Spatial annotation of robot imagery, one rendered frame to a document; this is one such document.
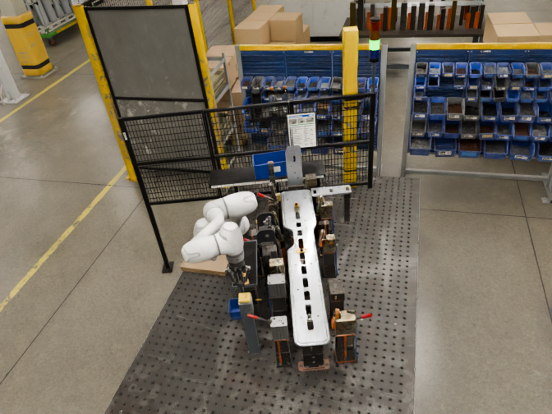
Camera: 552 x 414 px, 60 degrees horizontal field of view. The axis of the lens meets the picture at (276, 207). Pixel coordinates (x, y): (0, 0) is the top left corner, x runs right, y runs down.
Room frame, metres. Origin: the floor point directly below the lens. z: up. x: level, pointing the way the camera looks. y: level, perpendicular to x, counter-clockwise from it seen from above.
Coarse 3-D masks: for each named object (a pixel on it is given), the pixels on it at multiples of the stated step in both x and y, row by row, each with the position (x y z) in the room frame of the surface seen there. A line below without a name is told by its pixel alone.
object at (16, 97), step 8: (0, 56) 7.93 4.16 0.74; (0, 64) 7.86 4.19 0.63; (0, 72) 7.85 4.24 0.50; (8, 72) 7.94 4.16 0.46; (0, 80) 7.87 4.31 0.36; (8, 80) 7.88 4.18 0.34; (0, 88) 7.82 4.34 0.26; (8, 88) 7.84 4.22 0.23; (16, 88) 7.97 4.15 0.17; (0, 96) 7.74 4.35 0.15; (8, 96) 7.83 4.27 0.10; (16, 96) 7.90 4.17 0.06; (24, 96) 7.95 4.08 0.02
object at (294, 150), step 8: (288, 152) 2.95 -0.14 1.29; (296, 152) 2.94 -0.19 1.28; (288, 160) 2.95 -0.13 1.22; (296, 160) 2.94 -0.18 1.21; (288, 168) 2.95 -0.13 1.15; (296, 168) 2.94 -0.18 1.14; (288, 176) 2.95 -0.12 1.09; (296, 176) 2.94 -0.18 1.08; (288, 184) 2.95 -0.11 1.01; (296, 184) 2.94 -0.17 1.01
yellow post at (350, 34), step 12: (348, 36) 3.24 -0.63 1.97; (348, 48) 3.24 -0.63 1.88; (348, 60) 3.24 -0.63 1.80; (348, 72) 3.24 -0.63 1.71; (348, 84) 3.24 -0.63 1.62; (348, 108) 3.24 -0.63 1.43; (348, 120) 3.24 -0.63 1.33; (348, 132) 3.24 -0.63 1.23; (348, 156) 3.24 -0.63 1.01; (348, 180) 3.24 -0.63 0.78
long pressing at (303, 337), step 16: (288, 192) 2.86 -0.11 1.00; (304, 192) 2.83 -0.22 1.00; (288, 208) 2.67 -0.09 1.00; (304, 208) 2.65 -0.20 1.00; (288, 224) 2.49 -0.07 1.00; (304, 224) 2.47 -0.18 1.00; (304, 240) 2.31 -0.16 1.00; (288, 256) 2.17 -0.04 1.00; (288, 272) 2.04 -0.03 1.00; (304, 288) 1.89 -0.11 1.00; (320, 288) 1.88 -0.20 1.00; (304, 304) 1.78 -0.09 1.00; (320, 304) 1.76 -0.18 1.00; (304, 320) 1.66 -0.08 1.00; (320, 320) 1.65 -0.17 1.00; (304, 336) 1.56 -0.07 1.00; (320, 336) 1.55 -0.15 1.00
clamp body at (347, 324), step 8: (344, 312) 1.64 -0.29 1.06; (352, 312) 1.64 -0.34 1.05; (336, 320) 1.59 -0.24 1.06; (344, 320) 1.59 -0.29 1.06; (352, 320) 1.58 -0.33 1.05; (336, 328) 1.59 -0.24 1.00; (344, 328) 1.58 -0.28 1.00; (352, 328) 1.58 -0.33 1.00; (344, 336) 1.59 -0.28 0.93; (352, 336) 1.58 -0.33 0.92; (336, 344) 1.63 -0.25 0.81; (344, 344) 1.59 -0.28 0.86; (352, 344) 1.59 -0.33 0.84; (336, 352) 1.64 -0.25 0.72; (344, 352) 1.58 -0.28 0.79; (352, 352) 1.58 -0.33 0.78; (336, 360) 1.60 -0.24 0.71; (344, 360) 1.58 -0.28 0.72; (352, 360) 1.58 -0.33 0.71
